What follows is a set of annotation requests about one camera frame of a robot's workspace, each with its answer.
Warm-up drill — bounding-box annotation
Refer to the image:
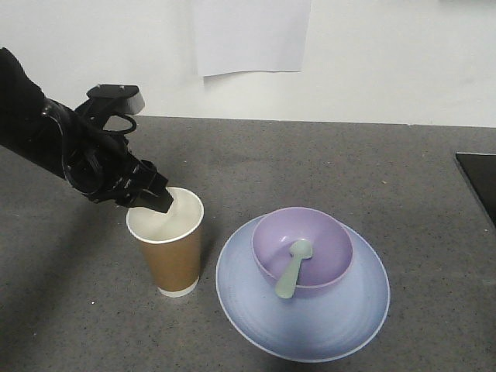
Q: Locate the lilac plastic bowl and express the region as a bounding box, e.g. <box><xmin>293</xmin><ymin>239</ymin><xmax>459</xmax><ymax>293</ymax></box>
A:
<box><xmin>251</xmin><ymin>207</ymin><xmax>354</xmax><ymax>299</ymax></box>

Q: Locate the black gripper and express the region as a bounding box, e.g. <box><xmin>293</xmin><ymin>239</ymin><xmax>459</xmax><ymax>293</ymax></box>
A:
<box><xmin>57</xmin><ymin>104</ymin><xmax>174</xmax><ymax>213</ymax></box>

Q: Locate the brown paper cup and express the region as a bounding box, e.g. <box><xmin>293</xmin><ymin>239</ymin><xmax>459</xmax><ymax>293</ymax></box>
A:
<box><xmin>126</xmin><ymin>187</ymin><xmax>205</xmax><ymax>298</ymax></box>

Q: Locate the white paper sheet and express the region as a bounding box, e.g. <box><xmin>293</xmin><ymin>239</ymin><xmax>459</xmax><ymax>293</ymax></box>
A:
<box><xmin>191</xmin><ymin>0</ymin><xmax>312</xmax><ymax>77</ymax></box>

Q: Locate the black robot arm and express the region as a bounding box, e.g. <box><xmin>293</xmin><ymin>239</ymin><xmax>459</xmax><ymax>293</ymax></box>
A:
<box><xmin>1</xmin><ymin>48</ymin><xmax>173</xmax><ymax>213</ymax></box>

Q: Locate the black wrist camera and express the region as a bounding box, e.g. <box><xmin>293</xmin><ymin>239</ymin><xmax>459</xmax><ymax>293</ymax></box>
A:
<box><xmin>87</xmin><ymin>84</ymin><xmax>145</xmax><ymax>115</ymax></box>

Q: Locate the mint green plastic spoon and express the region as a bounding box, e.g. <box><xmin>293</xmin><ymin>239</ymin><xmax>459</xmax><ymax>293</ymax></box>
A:
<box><xmin>275</xmin><ymin>239</ymin><xmax>313</xmax><ymax>299</ymax></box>

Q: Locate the white round plate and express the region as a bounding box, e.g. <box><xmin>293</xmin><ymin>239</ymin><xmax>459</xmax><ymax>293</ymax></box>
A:
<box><xmin>216</xmin><ymin>219</ymin><xmax>391</xmax><ymax>363</ymax></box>

